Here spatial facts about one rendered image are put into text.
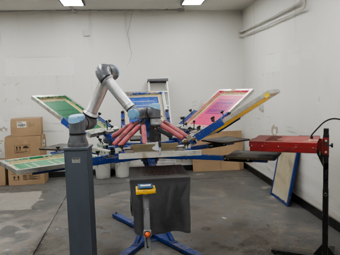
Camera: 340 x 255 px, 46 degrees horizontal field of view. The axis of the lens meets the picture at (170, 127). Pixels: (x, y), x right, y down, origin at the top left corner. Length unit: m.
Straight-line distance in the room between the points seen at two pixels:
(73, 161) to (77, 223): 0.46
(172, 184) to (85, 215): 0.66
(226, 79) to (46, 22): 3.46
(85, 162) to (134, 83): 4.68
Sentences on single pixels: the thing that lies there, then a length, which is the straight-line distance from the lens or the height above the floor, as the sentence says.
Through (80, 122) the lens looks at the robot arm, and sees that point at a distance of 2.94.
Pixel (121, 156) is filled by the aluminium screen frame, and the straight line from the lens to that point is 2.81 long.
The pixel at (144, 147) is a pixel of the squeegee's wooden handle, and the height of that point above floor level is 1.10.
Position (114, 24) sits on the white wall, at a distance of 7.58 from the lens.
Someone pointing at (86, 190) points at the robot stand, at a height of 0.88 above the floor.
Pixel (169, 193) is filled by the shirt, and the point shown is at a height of 0.84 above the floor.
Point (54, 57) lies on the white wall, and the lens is 7.62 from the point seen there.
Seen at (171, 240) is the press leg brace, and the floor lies 0.07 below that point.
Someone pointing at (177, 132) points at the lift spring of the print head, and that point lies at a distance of 4.15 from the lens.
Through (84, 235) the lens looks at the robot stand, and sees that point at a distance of 3.08.
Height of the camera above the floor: 1.61
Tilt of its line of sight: 6 degrees down
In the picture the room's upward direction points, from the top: 2 degrees counter-clockwise
